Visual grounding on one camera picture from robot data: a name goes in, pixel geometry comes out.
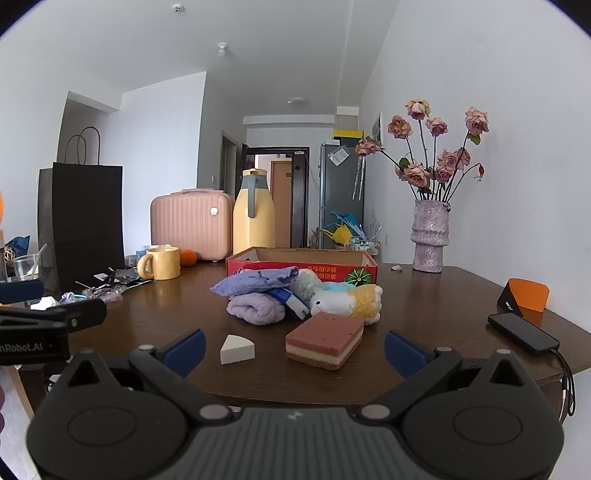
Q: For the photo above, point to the yellow plush toy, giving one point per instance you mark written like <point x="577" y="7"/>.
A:
<point x="364" y="302"/>

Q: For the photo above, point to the grey refrigerator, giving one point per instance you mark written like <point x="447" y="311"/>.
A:
<point x="341" y="189"/>

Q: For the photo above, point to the pale teal fluffy plush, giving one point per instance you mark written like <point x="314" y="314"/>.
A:
<point x="304" y="282"/>

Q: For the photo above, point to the white wedge sponge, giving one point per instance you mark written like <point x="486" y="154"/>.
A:
<point x="235" y="351"/>

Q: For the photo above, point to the clear plastic wrappers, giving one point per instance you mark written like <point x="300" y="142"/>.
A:
<point x="92" y="293"/>

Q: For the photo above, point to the pink suitcase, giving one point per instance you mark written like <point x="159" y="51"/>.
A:
<point x="189" y="221"/>

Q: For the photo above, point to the tangerine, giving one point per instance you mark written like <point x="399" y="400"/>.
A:
<point x="188" y="258"/>

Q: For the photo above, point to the yellow mug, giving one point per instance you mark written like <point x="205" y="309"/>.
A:
<point x="164" y="263"/>

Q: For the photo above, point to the white plush llama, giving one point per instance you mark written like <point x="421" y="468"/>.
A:
<point x="330" y="302"/>

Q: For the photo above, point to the wooden door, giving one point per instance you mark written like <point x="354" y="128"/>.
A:
<point x="280" y="203"/>

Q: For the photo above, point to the dried pink roses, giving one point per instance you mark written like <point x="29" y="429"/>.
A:
<point x="418" y="174"/>

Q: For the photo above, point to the yellow thermos jug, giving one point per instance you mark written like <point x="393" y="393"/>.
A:
<point x="253" y="221"/>

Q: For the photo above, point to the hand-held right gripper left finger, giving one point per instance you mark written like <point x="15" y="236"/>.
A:
<point x="187" y="353"/>

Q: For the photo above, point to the wall picture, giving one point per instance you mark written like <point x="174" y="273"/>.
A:
<point x="377" y="125"/>

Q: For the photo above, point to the wicker ball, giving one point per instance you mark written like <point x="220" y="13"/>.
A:
<point x="10" y="255"/>

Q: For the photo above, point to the blue bag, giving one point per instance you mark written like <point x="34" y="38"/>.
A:
<point x="19" y="243"/>

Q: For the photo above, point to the red cardboard box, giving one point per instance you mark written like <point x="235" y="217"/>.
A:
<point x="341" y="272"/>

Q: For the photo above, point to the clear glass cup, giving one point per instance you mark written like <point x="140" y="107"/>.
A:
<point x="27" y="267"/>

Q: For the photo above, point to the periwinkle knit cloth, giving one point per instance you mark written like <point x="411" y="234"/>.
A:
<point x="249" y="281"/>

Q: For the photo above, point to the black paper bag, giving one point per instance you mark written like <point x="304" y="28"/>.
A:
<point x="87" y="221"/>

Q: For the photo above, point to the black power bank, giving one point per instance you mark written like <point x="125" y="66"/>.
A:
<point x="521" y="332"/>

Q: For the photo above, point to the white crumpled tissue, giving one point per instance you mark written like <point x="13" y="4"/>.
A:
<point x="44" y="303"/>

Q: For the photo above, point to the lilac ceramic vase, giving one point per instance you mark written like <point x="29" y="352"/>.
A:
<point x="429" y="235"/>

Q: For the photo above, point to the ceiling sprinkler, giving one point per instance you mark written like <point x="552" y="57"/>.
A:
<point x="223" y="50"/>

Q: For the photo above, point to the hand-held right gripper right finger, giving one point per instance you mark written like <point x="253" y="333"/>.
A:
<point x="406" y="353"/>

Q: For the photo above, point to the lilac fluffy towel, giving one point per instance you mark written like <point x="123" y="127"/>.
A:
<point x="254" y="309"/>

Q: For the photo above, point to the orange black stand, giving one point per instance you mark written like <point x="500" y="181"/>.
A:
<point x="531" y="295"/>

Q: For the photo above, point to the round ceiling lamp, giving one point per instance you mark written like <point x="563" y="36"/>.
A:
<point x="297" y="100"/>

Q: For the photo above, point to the pink layered sponge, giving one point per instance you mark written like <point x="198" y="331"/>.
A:
<point x="323" y="339"/>

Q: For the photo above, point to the yellow box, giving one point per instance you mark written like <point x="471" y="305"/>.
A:
<point x="347" y="135"/>

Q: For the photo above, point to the blue white packet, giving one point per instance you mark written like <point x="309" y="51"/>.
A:
<point x="288" y="302"/>

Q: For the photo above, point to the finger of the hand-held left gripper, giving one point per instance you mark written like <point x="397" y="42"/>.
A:
<point x="21" y="292"/>
<point x="83" y="314"/>

